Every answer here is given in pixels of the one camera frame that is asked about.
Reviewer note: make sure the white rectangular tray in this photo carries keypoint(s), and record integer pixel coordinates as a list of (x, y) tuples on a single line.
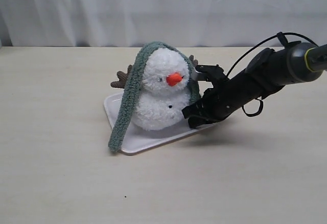
[(137, 140)]

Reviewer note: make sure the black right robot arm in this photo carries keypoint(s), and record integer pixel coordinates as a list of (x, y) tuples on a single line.
[(267, 73)]

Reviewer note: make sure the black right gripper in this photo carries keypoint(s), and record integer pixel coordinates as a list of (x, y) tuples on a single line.
[(222, 102)]

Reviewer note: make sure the white backdrop curtain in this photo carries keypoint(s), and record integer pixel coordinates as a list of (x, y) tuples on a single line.
[(182, 23)]

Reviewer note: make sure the green fleece scarf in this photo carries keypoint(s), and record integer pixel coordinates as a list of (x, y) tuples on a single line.
[(130, 98)]

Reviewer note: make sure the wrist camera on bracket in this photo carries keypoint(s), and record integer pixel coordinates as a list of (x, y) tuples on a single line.
[(208, 73)]

